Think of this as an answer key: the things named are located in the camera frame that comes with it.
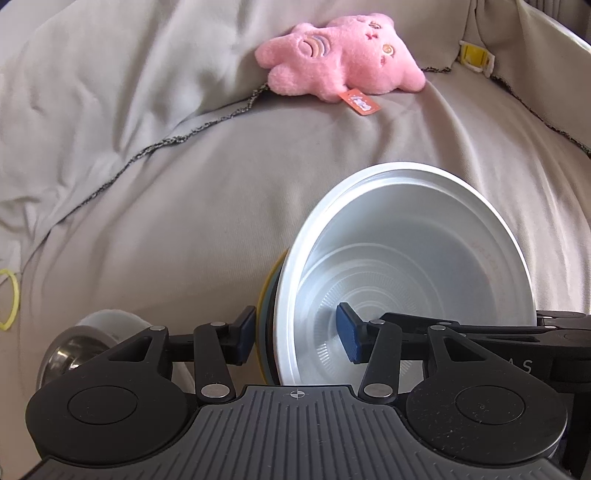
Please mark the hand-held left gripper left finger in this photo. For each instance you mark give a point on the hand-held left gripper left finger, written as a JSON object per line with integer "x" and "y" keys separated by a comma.
{"x": 244, "y": 337}

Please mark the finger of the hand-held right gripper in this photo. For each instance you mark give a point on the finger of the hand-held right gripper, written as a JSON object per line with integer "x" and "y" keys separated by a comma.
{"x": 508, "y": 333}
{"x": 461, "y": 319}

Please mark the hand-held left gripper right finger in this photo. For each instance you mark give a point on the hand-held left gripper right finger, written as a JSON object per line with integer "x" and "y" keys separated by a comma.
{"x": 348, "y": 332}

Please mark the white yellow-rimmed bowl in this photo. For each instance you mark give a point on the white yellow-rimmed bowl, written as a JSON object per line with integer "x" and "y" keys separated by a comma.
{"x": 263, "y": 304}

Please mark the white paper cup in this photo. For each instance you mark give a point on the white paper cup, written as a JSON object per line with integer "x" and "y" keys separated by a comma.
{"x": 392, "y": 240}

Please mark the large white bamboo print bowl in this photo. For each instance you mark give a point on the large white bamboo print bowl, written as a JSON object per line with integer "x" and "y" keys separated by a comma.
{"x": 111, "y": 321}

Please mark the stainless steel bowl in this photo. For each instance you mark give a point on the stainless steel bowl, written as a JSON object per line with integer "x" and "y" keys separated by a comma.
{"x": 64, "y": 350}

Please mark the yellow-green hair band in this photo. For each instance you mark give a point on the yellow-green hair band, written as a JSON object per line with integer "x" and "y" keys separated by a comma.
{"x": 19, "y": 290}

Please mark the cream fringed cloth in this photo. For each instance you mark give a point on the cream fringed cloth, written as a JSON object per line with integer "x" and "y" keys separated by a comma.
{"x": 545, "y": 69}

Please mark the yellow and white buckle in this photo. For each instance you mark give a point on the yellow and white buckle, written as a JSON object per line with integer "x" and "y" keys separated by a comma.
{"x": 471, "y": 55}

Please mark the pink plush toy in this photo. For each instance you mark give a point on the pink plush toy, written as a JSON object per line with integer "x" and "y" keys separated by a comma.
{"x": 332, "y": 60}

